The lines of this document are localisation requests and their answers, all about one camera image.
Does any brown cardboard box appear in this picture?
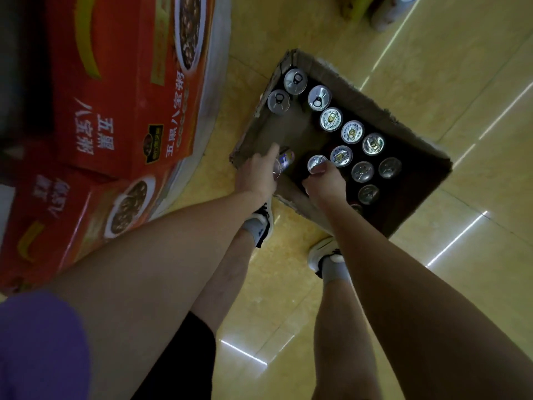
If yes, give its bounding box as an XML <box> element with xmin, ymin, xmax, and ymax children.
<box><xmin>229</xmin><ymin>48</ymin><xmax>454</xmax><ymax>239</ymax></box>

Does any round wooden shelf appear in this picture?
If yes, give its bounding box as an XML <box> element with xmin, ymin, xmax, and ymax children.
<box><xmin>0</xmin><ymin>0</ymin><xmax>233</xmax><ymax>296</ymax></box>

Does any cluster of cans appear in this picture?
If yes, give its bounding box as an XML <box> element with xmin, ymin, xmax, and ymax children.
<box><xmin>337</xmin><ymin>0</ymin><xmax>421</xmax><ymax>33</ymax></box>

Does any person's left leg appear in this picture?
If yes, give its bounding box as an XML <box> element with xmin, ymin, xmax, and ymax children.
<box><xmin>189</xmin><ymin>228</ymin><xmax>255</xmax><ymax>334</ymax></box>

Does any person's white shoe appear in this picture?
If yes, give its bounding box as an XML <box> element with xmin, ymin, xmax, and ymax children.
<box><xmin>249</xmin><ymin>199</ymin><xmax>275</xmax><ymax>249</ymax></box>
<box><xmin>307</xmin><ymin>236</ymin><xmax>345</xmax><ymax>279</ymax></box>

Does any person's right forearm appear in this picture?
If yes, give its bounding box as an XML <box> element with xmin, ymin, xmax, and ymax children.
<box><xmin>323</xmin><ymin>199</ymin><xmax>533</xmax><ymax>400</ymax></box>

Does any person's right leg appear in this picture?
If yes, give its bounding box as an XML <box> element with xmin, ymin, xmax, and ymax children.
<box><xmin>312</xmin><ymin>278</ymin><xmax>382</xmax><ymax>400</ymax></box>

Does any person's left white shoe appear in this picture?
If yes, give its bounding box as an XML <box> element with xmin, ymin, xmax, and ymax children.
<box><xmin>249</xmin><ymin>199</ymin><xmax>275</xmax><ymax>249</ymax></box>

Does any purple shirt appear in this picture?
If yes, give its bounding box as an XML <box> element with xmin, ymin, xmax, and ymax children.
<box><xmin>0</xmin><ymin>291</ymin><xmax>92</xmax><ymax>400</ymax></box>

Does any person's right hand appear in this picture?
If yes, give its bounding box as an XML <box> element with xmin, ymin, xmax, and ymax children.
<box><xmin>301</xmin><ymin>161</ymin><xmax>349</xmax><ymax>209</ymax></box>

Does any person's right white sock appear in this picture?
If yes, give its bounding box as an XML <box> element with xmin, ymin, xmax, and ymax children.
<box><xmin>321</xmin><ymin>256</ymin><xmax>353</xmax><ymax>286</ymax></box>

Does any red porridge print carton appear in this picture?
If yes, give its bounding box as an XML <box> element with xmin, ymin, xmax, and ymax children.
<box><xmin>46</xmin><ymin>0</ymin><xmax>217</xmax><ymax>179</ymax></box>
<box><xmin>0</xmin><ymin>139</ymin><xmax>174</xmax><ymax>294</ymax></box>

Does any person's left forearm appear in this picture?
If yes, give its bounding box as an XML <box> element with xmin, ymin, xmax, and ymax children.
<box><xmin>41</xmin><ymin>189</ymin><xmax>267</xmax><ymax>400</ymax></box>

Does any person's right white shoe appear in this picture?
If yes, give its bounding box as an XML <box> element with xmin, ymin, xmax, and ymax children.
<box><xmin>307</xmin><ymin>236</ymin><xmax>345</xmax><ymax>279</ymax></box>

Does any person's left white sock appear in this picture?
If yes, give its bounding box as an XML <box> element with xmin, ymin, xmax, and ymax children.
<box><xmin>241</xmin><ymin>218</ymin><xmax>269</xmax><ymax>246</ymax></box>

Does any person's left hand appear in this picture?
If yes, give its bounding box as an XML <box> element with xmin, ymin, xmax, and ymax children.
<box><xmin>234</xmin><ymin>142</ymin><xmax>280</xmax><ymax>203</ymax></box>

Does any person's leg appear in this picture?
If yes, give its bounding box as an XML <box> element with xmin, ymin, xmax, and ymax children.
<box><xmin>189</xmin><ymin>228</ymin><xmax>255</xmax><ymax>334</ymax></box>
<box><xmin>312</xmin><ymin>278</ymin><xmax>382</xmax><ymax>400</ymax></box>

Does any person's white sock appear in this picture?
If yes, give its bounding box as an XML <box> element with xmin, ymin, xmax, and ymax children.
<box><xmin>321</xmin><ymin>256</ymin><xmax>353</xmax><ymax>286</ymax></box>
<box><xmin>241</xmin><ymin>218</ymin><xmax>269</xmax><ymax>246</ymax></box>

